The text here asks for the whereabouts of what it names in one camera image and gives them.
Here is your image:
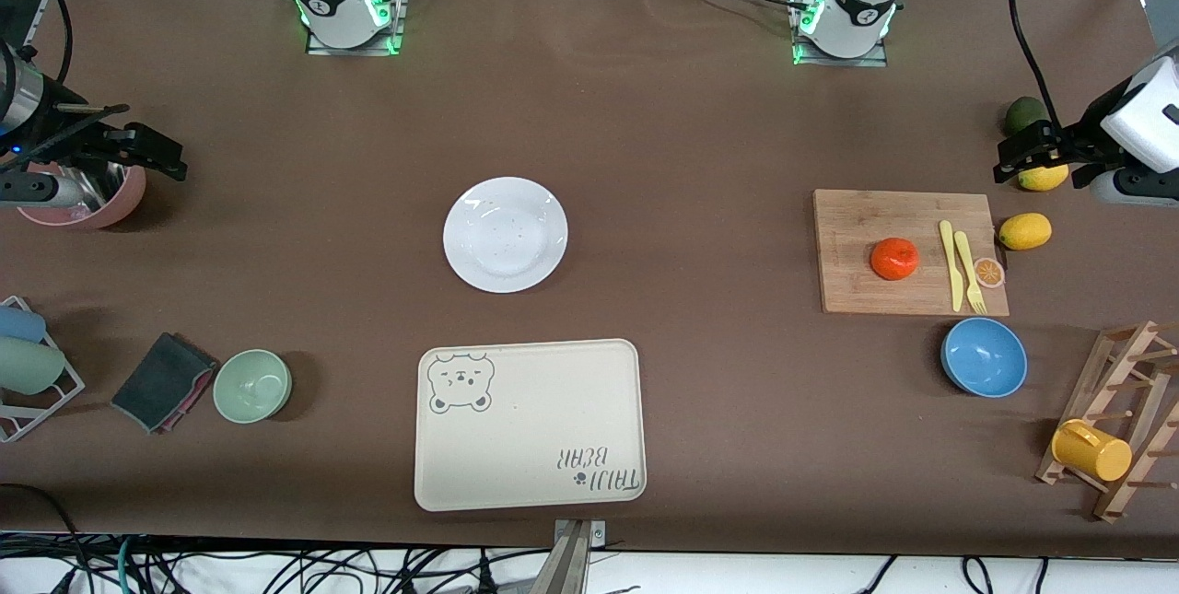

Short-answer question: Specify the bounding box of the orange fruit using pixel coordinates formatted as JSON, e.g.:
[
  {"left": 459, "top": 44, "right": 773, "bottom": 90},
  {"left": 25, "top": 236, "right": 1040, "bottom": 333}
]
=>
[{"left": 870, "top": 238, "right": 920, "bottom": 282}]

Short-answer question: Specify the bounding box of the white round plate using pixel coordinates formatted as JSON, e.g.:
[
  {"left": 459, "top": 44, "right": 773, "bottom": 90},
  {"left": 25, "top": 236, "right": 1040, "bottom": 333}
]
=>
[{"left": 443, "top": 176, "right": 569, "bottom": 294}]

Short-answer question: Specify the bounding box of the yellow lemon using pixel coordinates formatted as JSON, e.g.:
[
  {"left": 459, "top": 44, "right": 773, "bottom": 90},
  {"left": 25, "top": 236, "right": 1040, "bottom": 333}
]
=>
[
  {"left": 1018, "top": 163, "right": 1070, "bottom": 192},
  {"left": 998, "top": 213, "right": 1053, "bottom": 251}
]

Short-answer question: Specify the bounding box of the dark green avocado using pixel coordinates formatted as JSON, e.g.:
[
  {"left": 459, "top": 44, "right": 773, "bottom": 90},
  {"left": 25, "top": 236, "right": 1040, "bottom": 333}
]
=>
[{"left": 1003, "top": 96, "right": 1051, "bottom": 138}]

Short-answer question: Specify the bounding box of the pink bowl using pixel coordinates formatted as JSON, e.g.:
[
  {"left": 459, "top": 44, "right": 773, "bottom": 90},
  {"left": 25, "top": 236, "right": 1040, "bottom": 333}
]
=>
[{"left": 17, "top": 161, "right": 147, "bottom": 230}]

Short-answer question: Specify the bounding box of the yellow plastic fork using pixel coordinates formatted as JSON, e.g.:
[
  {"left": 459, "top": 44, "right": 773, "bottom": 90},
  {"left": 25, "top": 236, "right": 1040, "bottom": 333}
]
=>
[{"left": 953, "top": 231, "right": 988, "bottom": 316}]

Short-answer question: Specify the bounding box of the yellow plastic knife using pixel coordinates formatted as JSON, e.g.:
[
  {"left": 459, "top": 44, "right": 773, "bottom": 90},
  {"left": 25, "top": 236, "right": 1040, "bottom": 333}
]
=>
[{"left": 939, "top": 220, "right": 964, "bottom": 313}]

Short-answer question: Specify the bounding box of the bamboo cutting board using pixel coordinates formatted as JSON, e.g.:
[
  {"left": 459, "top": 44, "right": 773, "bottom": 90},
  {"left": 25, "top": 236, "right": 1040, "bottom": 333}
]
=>
[{"left": 812, "top": 189, "right": 1010, "bottom": 317}]

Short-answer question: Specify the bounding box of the light blue cup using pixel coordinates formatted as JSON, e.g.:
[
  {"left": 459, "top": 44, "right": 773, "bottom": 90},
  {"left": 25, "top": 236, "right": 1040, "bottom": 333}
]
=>
[{"left": 0, "top": 305, "right": 47, "bottom": 344}]

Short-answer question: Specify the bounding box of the blue bowl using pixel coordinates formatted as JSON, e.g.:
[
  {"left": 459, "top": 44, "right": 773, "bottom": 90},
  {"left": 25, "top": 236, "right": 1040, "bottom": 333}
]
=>
[{"left": 940, "top": 317, "right": 1029, "bottom": 399}]

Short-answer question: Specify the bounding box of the dark grey folded cloth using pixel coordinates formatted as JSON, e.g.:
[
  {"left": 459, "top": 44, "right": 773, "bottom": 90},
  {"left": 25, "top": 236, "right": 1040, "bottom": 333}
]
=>
[{"left": 111, "top": 332, "right": 219, "bottom": 435}]

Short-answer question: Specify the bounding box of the pink folded cloth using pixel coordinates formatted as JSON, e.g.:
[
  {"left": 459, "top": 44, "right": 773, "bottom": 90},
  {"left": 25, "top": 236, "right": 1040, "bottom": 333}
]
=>
[{"left": 158, "top": 362, "right": 220, "bottom": 435}]

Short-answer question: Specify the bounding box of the pale green cup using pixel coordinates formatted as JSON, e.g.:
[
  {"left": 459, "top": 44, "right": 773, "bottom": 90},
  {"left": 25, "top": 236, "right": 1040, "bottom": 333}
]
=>
[{"left": 0, "top": 336, "right": 67, "bottom": 396}]

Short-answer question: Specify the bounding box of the wooden cup rack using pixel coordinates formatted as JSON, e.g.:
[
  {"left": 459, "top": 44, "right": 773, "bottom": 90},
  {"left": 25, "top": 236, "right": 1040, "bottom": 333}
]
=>
[{"left": 1035, "top": 320, "right": 1179, "bottom": 523}]

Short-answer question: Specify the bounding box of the light green bowl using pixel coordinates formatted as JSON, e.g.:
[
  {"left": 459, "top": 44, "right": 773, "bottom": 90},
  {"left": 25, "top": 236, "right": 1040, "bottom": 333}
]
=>
[{"left": 213, "top": 349, "right": 293, "bottom": 425}]

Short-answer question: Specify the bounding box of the yellow cup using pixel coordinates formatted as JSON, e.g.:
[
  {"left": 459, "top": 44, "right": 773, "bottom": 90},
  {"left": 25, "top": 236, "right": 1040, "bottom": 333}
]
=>
[{"left": 1051, "top": 419, "right": 1133, "bottom": 483}]

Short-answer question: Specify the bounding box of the cream bear print tray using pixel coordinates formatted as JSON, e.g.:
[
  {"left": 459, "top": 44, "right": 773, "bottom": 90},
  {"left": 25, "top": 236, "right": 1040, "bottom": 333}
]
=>
[{"left": 414, "top": 338, "right": 648, "bottom": 513}]

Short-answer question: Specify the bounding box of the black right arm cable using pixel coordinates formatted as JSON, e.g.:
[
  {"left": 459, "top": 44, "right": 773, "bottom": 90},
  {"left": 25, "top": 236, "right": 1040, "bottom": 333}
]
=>
[{"left": 53, "top": 0, "right": 76, "bottom": 85}]

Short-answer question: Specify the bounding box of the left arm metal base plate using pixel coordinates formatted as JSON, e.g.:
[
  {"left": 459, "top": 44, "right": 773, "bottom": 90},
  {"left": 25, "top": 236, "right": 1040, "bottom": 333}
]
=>
[{"left": 790, "top": 0, "right": 890, "bottom": 68}]

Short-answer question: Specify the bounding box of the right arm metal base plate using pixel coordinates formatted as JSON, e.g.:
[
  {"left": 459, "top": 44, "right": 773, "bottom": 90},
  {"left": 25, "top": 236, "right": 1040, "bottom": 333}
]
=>
[{"left": 306, "top": 0, "right": 407, "bottom": 56}]

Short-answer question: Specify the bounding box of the white wire rack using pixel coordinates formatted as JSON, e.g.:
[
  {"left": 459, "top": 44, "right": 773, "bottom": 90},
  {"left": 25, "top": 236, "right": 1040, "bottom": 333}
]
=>
[{"left": 0, "top": 296, "right": 87, "bottom": 444}]

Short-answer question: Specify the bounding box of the green cable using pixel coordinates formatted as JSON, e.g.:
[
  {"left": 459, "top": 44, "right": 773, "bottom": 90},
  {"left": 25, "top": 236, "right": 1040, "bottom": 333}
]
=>
[{"left": 116, "top": 537, "right": 141, "bottom": 594}]

